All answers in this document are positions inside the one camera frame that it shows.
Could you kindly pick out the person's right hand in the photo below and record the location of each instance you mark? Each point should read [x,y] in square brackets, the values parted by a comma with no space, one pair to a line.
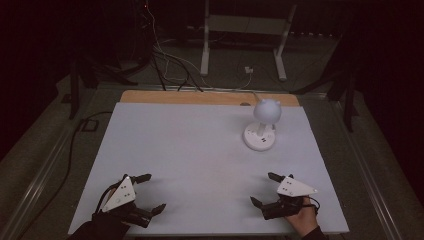
[305,218]

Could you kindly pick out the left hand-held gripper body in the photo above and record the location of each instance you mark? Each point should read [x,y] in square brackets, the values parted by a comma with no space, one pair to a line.
[120,195]

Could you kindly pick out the white metal stand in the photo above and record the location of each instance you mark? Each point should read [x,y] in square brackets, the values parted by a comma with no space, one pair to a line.
[205,50]

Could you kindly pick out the white round-headed desk lamp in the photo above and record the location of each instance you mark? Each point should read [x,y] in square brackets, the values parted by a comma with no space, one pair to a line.
[266,111]

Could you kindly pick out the metal floor rail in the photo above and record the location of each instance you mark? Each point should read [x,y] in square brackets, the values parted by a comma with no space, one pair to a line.
[366,166]
[36,185]

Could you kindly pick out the black tripod stand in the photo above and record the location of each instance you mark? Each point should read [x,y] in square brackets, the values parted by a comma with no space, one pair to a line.
[348,106]
[74,95]

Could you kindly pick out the black square floor box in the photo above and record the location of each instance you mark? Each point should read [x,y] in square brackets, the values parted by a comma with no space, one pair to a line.
[89,125]

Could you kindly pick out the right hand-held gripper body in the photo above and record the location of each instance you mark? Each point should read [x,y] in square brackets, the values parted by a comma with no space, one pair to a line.
[293,188]

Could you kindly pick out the white table mat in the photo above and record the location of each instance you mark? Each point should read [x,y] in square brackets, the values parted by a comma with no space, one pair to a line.
[186,156]

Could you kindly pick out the person's left hand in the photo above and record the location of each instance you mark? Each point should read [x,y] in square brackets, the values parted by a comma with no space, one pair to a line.
[108,197]

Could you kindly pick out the white plug adapter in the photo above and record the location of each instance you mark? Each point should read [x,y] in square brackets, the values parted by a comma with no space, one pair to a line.
[248,70]

